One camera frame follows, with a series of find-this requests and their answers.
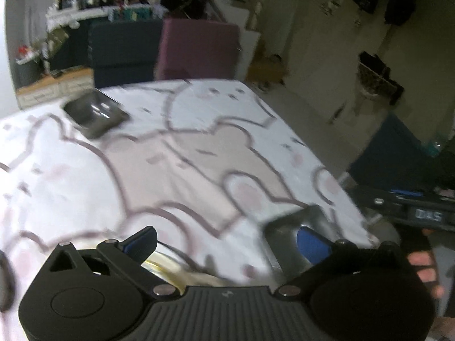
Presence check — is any round stainless steel bowl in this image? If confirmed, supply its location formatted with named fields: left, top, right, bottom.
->
left=0, top=252, right=16, bottom=313

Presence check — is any rectangular steel tray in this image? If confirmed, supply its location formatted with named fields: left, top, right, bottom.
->
left=262, top=205, right=342, bottom=282
left=63, top=89, right=130, bottom=139

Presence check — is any person right hand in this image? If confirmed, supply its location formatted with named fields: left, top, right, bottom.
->
left=407, top=229, right=445, bottom=300

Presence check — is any grey trash bin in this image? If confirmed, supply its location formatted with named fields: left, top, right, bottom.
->
left=15, top=55, right=42, bottom=87

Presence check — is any dark folding chair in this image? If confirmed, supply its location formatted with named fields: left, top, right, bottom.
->
left=348, top=111, right=437, bottom=189

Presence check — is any dark blue chair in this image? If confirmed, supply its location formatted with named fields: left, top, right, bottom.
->
left=89, top=20, right=163, bottom=89

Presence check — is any white shelf with bottles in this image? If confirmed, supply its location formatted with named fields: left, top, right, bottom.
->
left=45, top=0, right=109, bottom=33

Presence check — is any cartoon animal print tablecloth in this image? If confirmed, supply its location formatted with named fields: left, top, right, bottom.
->
left=1, top=80, right=375, bottom=340

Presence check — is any lemon print scalloped bowl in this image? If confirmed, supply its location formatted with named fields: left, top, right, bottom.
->
left=141, top=253, right=228, bottom=294

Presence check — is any maroon chair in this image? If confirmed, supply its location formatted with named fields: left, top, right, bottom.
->
left=155, top=18, right=240, bottom=81

